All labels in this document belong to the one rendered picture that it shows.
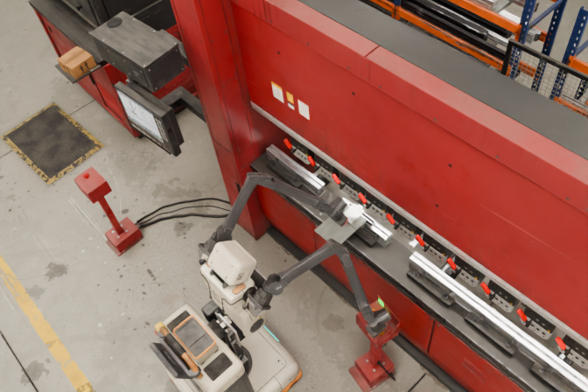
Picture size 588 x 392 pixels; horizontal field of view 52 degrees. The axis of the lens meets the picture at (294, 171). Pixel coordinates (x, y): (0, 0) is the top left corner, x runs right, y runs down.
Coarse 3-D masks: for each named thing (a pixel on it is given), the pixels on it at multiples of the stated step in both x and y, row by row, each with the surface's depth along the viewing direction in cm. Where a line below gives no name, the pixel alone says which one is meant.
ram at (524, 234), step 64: (256, 64) 334; (320, 64) 285; (320, 128) 324; (384, 128) 277; (384, 192) 314; (448, 192) 270; (512, 192) 237; (512, 256) 264; (576, 256) 232; (576, 320) 257
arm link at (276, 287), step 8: (328, 240) 308; (320, 248) 306; (328, 248) 303; (336, 248) 303; (344, 248) 305; (312, 256) 304; (320, 256) 304; (328, 256) 305; (296, 264) 307; (304, 264) 304; (312, 264) 305; (280, 272) 311; (288, 272) 305; (296, 272) 305; (272, 280) 304; (280, 280) 304; (288, 280) 305; (272, 288) 303; (280, 288) 304
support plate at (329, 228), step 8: (344, 208) 362; (360, 216) 358; (328, 224) 356; (336, 224) 356; (352, 224) 355; (360, 224) 354; (320, 232) 354; (328, 232) 353; (336, 232) 353; (344, 232) 352; (352, 232) 352; (336, 240) 349; (344, 240) 349
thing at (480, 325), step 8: (472, 320) 322; (480, 320) 321; (480, 328) 318; (488, 328) 318; (488, 336) 316; (496, 336) 315; (496, 344) 314; (504, 344) 312; (512, 344) 312; (512, 352) 309
